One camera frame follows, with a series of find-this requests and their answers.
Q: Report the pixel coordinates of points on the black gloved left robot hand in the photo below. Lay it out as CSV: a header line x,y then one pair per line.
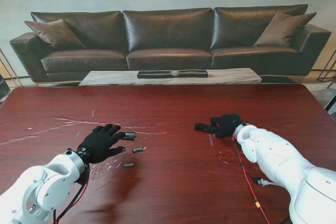
x,y
101,142

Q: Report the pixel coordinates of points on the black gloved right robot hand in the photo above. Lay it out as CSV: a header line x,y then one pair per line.
x,y
228,125

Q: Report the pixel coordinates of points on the black remote control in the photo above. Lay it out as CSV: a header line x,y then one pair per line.
x,y
200,127

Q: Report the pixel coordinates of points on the black battery cover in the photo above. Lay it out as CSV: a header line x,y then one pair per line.
x,y
130,136

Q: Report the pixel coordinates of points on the green battery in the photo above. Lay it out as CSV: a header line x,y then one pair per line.
x,y
138,150
128,165

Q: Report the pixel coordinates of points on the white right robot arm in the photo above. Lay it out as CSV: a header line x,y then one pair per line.
x,y
275,150

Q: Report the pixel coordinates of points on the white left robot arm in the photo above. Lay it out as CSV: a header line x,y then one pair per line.
x,y
47,182

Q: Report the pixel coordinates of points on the white marble coffee table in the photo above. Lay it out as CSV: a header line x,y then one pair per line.
x,y
110,77

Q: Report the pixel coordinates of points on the clear glass ball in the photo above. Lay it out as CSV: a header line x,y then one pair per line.
x,y
175,73

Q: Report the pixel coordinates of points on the black rectangular tray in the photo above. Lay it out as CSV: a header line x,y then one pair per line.
x,y
157,75

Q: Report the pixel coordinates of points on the brown sofa cushion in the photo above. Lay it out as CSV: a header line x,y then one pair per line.
x,y
281,30
52,33

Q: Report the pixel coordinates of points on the black leather seat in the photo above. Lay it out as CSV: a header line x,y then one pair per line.
x,y
4,89

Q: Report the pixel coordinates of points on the dark brown leather sofa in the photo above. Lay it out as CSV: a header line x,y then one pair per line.
x,y
168,30

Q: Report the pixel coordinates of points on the thin metal side table frame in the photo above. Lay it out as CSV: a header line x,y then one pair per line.
x,y
326,70
16,77

